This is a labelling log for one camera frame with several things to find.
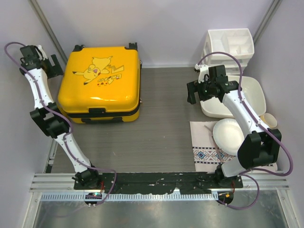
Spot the grey cable duct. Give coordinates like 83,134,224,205
40,191,218,202

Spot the yellow Pikachu suitcase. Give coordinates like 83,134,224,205
57,43,142,124

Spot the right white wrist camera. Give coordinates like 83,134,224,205
194,64,209,83

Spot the white plastic basin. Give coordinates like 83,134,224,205
200,76,266,119

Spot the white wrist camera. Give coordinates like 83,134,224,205
35,45,48,60
194,64,209,83

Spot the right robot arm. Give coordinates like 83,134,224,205
187,64,282,188

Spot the white drawer organizer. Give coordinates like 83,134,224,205
201,28,255,75

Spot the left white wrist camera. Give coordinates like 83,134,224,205
35,45,48,60

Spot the yellow mug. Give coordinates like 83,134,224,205
260,113,277,129

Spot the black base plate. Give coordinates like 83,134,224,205
72,172,243,195

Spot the white round plate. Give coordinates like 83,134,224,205
212,118,244,156

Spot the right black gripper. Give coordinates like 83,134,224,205
187,77,215,105

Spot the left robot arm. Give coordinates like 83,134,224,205
20,45,101,190

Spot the aluminium frame rail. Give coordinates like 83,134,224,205
29,172,289,195

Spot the patterned placemat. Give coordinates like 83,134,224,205
190,120,278,172

